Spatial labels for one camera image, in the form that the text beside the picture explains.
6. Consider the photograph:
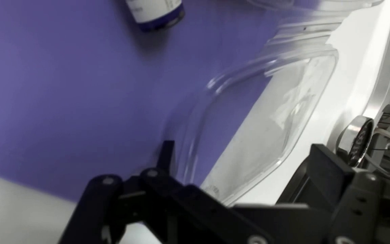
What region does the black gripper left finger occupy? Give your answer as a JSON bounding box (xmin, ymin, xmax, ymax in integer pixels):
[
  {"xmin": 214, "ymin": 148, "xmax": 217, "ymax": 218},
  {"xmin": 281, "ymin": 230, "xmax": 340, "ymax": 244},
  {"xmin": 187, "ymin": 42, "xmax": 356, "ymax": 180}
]
[{"xmin": 59, "ymin": 140, "xmax": 268, "ymax": 244}]

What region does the purple paper mat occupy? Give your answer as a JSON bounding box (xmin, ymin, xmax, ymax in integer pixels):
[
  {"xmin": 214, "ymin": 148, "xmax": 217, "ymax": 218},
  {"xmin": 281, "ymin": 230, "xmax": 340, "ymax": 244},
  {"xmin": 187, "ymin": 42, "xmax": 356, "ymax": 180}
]
[{"xmin": 0, "ymin": 0, "xmax": 342, "ymax": 203}]

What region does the clear plastic clamshell container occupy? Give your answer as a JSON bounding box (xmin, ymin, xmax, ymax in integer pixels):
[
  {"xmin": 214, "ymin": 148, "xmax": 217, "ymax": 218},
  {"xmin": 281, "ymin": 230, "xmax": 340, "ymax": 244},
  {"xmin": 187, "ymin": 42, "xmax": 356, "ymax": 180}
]
[{"xmin": 163, "ymin": 0, "xmax": 386, "ymax": 207}]

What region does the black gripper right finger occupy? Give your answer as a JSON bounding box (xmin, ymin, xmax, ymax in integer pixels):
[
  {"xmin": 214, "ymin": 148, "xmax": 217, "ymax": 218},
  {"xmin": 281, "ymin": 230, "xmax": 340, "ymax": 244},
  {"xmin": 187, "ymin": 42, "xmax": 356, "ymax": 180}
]
[{"xmin": 306, "ymin": 144, "xmax": 389, "ymax": 244}]

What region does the silver round metal part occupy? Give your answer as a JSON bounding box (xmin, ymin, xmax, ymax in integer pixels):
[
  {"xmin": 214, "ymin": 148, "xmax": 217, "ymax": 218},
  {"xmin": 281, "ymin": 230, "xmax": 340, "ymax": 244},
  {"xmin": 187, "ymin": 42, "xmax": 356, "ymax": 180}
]
[{"xmin": 336, "ymin": 114, "xmax": 375, "ymax": 169}]

